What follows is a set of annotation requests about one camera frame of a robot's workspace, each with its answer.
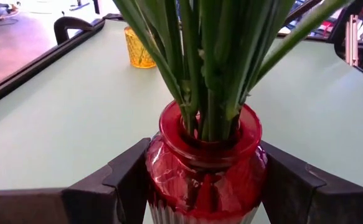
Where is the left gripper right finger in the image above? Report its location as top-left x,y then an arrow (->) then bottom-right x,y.
260,141 -> 363,224

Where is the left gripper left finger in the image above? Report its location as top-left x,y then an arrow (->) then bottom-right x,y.
0,138 -> 153,224

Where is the red glass vase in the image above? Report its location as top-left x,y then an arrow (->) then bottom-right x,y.
145,100 -> 268,224

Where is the orange artificial flower bunch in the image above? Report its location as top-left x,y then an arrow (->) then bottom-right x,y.
199,0 -> 294,142
156,0 -> 207,141

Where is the yellow glass vase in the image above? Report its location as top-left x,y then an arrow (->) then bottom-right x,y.
124,26 -> 157,69

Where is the green table mat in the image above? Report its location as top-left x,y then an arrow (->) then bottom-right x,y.
0,20 -> 363,224

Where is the black frame clamp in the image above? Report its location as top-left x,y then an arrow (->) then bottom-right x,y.
53,16 -> 94,45

